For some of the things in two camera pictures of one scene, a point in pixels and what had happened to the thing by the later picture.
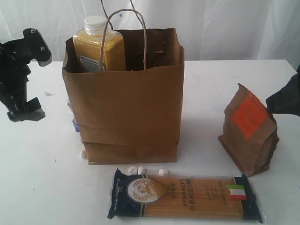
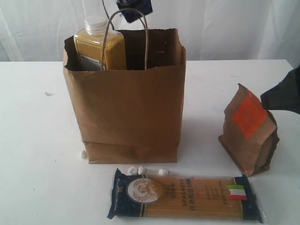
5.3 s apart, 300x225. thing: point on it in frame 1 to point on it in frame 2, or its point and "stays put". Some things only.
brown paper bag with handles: (133, 116) stays put
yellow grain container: (87, 42) stays put
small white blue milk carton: (72, 115) to (144, 6)
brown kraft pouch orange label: (249, 133) stays put
